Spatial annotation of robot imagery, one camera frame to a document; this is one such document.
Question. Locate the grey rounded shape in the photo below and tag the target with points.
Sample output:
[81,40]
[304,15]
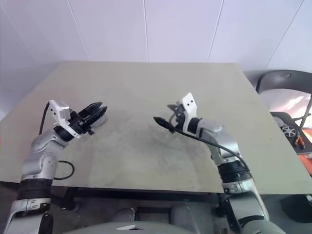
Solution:
[125,214]

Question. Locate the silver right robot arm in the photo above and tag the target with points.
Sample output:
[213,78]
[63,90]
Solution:
[214,129]

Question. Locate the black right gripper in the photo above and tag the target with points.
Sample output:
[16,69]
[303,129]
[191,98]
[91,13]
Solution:
[180,119]

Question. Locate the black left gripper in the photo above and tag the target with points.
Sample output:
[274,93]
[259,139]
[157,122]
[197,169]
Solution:
[79,122]

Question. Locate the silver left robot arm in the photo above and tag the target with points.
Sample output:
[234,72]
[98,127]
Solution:
[41,143]

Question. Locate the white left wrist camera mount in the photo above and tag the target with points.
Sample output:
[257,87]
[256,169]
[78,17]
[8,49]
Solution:
[57,107]

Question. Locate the black thin rod stand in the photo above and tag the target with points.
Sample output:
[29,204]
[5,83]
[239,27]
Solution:
[302,119]

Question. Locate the motor stator with copper coils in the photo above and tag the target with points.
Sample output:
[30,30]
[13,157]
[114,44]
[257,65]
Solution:
[101,122]

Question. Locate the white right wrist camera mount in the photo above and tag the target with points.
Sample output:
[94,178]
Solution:
[189,102]

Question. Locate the orange patterned crate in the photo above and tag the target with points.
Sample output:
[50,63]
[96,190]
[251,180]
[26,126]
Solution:
[308,135]

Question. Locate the grey robot torso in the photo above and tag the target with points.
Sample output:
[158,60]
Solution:
[151,228]

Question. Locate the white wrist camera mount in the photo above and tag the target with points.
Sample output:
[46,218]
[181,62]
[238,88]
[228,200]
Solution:
[57,107]
[189,102]

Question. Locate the black table frame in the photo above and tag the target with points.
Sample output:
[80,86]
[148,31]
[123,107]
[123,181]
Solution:
[146,193]

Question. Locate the silver model car wheel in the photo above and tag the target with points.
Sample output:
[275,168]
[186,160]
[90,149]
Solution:
[288,130]

